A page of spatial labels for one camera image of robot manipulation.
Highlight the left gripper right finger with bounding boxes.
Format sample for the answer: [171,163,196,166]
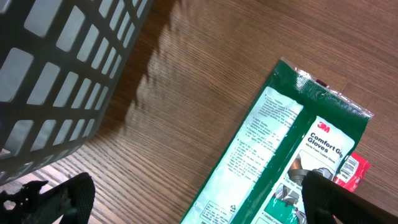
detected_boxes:
[302,171,397,224]

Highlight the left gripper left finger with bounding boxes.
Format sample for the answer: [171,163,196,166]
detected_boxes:
[1,172,95,223]

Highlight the green sponge package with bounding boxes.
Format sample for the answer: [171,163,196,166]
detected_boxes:
[182,58,373,224]

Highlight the grey plastic mesh basket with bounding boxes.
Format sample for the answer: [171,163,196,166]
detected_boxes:
[1,0,152,184]

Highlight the red stick packet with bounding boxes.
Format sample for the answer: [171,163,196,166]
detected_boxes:
[334,152,371,192]

